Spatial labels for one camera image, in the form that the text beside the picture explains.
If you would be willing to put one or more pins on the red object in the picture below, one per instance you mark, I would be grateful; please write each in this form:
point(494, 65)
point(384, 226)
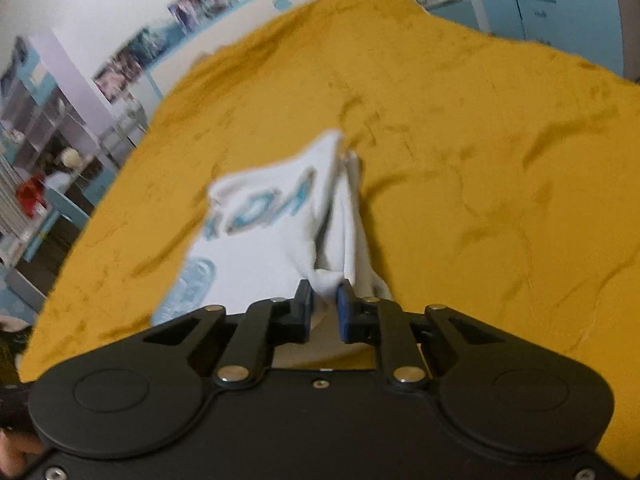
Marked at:
point(32, 197)

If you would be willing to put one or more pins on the white plush toy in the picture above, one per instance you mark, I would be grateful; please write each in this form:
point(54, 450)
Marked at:
point(71, 158)

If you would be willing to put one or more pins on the person's left hand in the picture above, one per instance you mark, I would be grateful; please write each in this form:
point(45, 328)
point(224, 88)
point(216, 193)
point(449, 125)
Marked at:
point(15, 450)

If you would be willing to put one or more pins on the blue nightstand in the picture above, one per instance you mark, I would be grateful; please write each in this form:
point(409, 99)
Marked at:
point(452, 10)

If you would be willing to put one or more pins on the blue and white wardrobe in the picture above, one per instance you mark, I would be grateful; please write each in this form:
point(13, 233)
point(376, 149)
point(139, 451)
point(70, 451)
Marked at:
point(550, 5)

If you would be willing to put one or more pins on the white t-shirt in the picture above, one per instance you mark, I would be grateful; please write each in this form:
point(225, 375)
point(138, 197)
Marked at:
point(270, 240)

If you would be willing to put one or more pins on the yellow blanket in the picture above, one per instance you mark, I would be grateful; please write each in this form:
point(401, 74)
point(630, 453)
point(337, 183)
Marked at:
point(475, 160)

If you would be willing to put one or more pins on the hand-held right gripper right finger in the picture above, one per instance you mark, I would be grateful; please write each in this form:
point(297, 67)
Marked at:
point(345, 310)

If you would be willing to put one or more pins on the cluttered shelf unit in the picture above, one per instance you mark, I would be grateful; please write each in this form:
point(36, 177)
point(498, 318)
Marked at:
point(55, 160)

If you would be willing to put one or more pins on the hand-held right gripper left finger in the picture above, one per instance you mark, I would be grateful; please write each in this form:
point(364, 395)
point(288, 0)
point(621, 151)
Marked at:
point(303, 305)

